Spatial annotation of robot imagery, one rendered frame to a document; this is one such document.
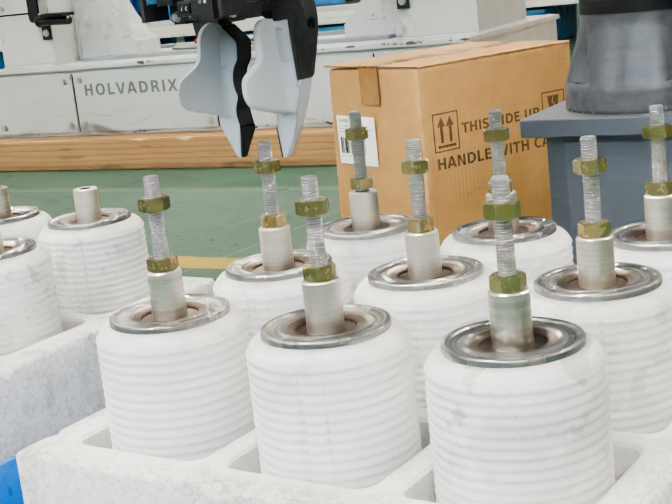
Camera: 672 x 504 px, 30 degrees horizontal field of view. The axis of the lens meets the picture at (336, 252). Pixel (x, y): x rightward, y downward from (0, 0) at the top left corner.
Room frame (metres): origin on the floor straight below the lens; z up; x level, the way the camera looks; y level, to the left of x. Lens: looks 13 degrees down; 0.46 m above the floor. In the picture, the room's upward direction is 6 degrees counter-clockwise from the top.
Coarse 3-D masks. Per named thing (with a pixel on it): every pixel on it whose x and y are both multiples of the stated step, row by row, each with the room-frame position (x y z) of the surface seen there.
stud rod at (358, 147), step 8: (352, 112) 0.95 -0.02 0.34; (360, 112) 0.95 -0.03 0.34; (352, 120) 0.95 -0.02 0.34; (360, 120) 0.95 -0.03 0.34; (352, 128) 0.95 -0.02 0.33; (360, 128) 0.95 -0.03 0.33; (352, 144) 0.95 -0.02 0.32; (360, 144) 0.95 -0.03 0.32; (352, 152) 0.95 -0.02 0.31; (360, 152) 0.95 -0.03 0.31; (360, 160) 0.95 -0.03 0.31; (360, 168) 0.95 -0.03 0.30; (360, 176) 0.95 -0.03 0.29
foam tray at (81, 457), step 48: (96, 432) 0.76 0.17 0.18; (624, 432) 0.66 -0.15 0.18; (48, 480) 0.72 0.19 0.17; (96, 480) 0.70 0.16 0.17; (144, 480) 0.68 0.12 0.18; (192, 480) 0.66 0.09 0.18; (240, 480) 0.66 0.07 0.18; (288, 480) 0.65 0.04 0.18; (384, 480) 0.63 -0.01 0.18; (432, 480) 0.65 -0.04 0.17; (624, 480) 0.60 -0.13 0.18
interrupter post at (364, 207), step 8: (352, 192) 0.95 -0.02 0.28; (360, 192) 0.95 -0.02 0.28; (368, 192) 0.95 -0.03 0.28; (376, 192) 0.95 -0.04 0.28; (352, 200) 0.95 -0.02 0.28; (360, 200) 0.94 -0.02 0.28; (368, 200) 0.94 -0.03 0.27; (376, 200) 0.95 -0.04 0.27; (352, 208) 0.95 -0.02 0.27; (360, 208) 0.94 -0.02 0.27; (368, 208) 0.94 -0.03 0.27; (376, 208) 0.95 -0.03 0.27; (352, 216) 0.95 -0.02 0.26; (360, 216) 0.94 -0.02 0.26; (368, 216) 0.94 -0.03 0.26; (376, 216) 0.95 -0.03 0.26; (352, 224) 0.95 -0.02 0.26; (360, 224) 0.95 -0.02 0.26; (368, 224) 0.94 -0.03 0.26; (376, 224) 0.95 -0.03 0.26
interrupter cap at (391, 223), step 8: (384, 216) 0.98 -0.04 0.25; (392, 216) 0.98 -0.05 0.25; (400, 216) 0.97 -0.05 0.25; (408, 216) 0.96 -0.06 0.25; (328, 224) 0.97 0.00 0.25; (336, 224) 0.97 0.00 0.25; (344, 224) 0.97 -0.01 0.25; (384, 224) 0.96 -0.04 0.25; (392, 224) 0.95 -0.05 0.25; (400, 224) 0.94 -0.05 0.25; (328, 232) 0.94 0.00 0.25; (336, 232) 0.94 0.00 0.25; (344, 232) 0.93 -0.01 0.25; (352, 232) 0.93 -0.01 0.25; (360, 232) 0.93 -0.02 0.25; (368, 232) 0.93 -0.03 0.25; (376, 232) 0.92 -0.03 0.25; (384, 232) 0.92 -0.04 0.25; (392, 232) 0.92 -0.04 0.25; (400, 232) 0.93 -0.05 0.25
